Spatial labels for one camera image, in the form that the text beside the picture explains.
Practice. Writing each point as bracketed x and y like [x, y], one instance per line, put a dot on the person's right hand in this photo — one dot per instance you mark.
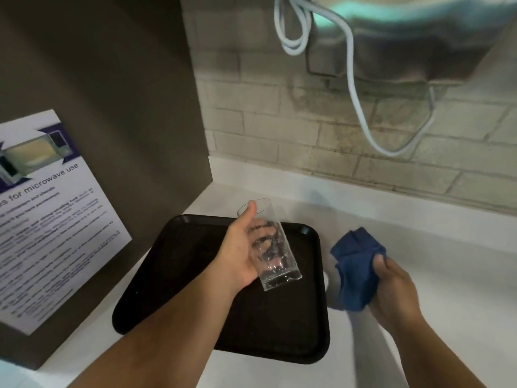
[394, 290]

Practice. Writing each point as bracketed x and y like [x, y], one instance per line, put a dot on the person's left hand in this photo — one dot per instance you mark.
[236, 254]

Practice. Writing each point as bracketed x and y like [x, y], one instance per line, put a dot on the person's left thumb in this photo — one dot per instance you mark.
[250, 212]

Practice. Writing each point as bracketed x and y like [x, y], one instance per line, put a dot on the person's right thumb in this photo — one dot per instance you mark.
[379, 262]

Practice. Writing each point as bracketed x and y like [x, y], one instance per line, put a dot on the blue cloth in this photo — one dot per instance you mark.
[357, 266]

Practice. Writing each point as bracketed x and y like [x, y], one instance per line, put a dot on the clear drinking glass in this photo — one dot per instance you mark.
[270, 250]

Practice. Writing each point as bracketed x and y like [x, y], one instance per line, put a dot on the person's left forearm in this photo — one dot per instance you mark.
[141, 343]

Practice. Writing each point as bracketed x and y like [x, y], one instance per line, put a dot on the person's right forearm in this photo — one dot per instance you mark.
[438, 355]

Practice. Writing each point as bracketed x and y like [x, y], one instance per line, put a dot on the black plastic tray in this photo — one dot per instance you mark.
[242, 294]

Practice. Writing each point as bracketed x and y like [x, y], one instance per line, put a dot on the brown cabinet panel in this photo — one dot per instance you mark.
[101, 157]

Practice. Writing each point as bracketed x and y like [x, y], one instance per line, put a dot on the white printed notice sheet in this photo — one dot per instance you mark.
[48, 222]

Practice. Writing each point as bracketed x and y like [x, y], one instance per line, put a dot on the wall-mounted metal appliance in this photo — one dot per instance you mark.
[404, 40]

